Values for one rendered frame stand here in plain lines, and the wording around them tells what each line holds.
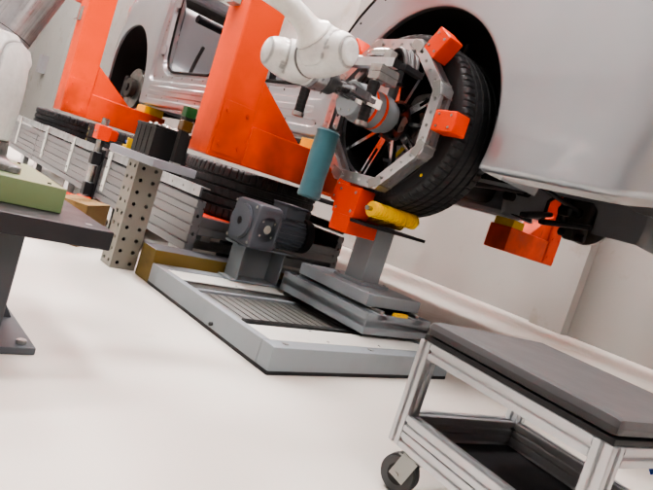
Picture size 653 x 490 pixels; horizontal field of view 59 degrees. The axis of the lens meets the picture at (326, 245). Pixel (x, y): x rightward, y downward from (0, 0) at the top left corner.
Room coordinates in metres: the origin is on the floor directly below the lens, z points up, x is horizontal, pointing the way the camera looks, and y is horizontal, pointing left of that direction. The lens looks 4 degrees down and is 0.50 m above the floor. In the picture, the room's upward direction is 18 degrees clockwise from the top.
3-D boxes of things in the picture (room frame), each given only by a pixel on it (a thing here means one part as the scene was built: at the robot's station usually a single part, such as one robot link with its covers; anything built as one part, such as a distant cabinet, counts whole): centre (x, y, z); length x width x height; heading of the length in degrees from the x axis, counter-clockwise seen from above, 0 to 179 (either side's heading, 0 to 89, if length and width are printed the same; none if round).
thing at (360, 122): (1.84, 0.01, 0.83); 0.04 x 0.04 x 0.16
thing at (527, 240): (3.91, -1.23, 0.69); 0.52 x 0.17 x 0.35; 133
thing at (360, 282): (2.24, -0.17, 0.32); 0.40 x 0.30 x 0.28; 43
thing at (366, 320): (2.24, -0.17, 0.13); 0.50 x 0.36 x 0.10; 43
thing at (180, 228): (3.49, 1.07, 0.13); 2.47 x 0.85 x 0.27; 43
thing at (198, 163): (2.84, 0.45, 0.39); 0.66 x 0.66 x 0.24
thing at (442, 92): (2.13, -0.05, 0.85); 0.54 x 0.07 x 0.54; 43
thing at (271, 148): (2.51, 0.29, 0.69); 0.52 x 0.17 x 0.35; 133
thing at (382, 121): (2.08, 0.01, 0.85); 0.21 x 0.14 x 0.14; 133
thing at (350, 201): (2.15, -0.07, 0.48); 0.16 x 0.12 x 0.17; 133
